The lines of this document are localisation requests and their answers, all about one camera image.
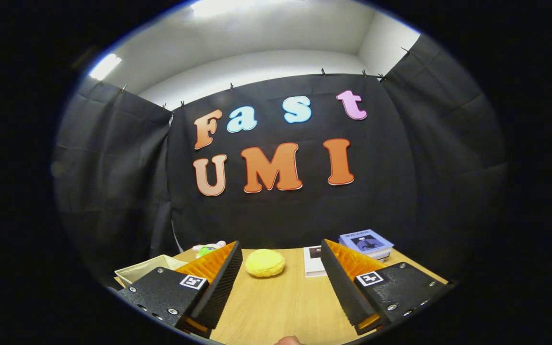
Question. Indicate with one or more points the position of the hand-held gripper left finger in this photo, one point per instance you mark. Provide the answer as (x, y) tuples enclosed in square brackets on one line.
[(221, 287)]

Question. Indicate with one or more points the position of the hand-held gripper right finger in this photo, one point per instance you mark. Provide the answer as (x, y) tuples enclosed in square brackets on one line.
[(340, 287)]

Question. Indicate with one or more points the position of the brown fabric storage box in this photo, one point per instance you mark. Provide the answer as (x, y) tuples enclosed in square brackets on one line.
[(146, 268)]

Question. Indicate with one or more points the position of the white book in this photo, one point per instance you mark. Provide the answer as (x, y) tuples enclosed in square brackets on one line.
[(312, 266)]

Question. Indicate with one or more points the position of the green and pink plush toy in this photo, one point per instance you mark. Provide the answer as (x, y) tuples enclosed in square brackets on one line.
[(206, 249)]

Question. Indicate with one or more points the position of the yellow plush ball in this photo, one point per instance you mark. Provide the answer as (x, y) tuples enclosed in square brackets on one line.
[(265, 263)]

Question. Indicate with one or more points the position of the blue portrait cover book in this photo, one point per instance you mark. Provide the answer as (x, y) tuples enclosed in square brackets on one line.
[(367, 239)]

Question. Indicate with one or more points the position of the black backdrop cloth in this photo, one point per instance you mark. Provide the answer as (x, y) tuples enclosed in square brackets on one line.
[(400, 167)]

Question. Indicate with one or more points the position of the ceiling strip light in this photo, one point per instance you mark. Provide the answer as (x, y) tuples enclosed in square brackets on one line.
[(105, 67)]

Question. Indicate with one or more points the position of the ceiling light panel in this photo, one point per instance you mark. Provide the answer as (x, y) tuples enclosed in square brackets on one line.
[(218, 7)]

